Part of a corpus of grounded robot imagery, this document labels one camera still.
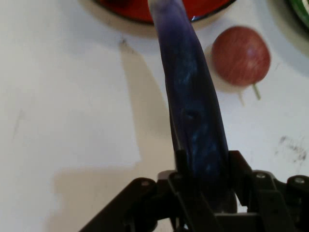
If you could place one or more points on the purple toy eggplant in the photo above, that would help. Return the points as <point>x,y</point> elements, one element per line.
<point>188,96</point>

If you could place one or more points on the green enamel plate with lettering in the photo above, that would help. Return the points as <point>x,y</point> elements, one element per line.
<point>301,12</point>

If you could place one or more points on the red enamel plate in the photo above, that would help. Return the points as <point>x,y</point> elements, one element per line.
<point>135,9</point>

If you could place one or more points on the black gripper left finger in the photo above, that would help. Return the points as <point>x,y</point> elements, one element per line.
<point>157,207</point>

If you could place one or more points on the red toy apple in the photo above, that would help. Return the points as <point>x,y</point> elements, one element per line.
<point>241,56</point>

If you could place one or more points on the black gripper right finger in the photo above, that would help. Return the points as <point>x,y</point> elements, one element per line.
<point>270,203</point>

